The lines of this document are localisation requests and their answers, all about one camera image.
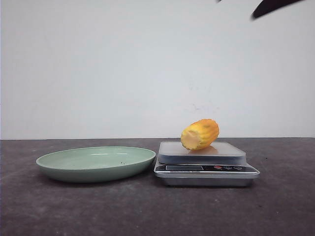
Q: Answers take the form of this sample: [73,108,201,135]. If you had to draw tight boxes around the yellow corn cob piece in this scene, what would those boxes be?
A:
[181,119,220,150]

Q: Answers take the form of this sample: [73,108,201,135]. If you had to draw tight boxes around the silver digital kitchen scale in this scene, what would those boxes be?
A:
[154,142,260,187]

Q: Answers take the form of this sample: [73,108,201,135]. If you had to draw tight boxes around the green shallow plate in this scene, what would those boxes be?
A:
[36,146,156,183]

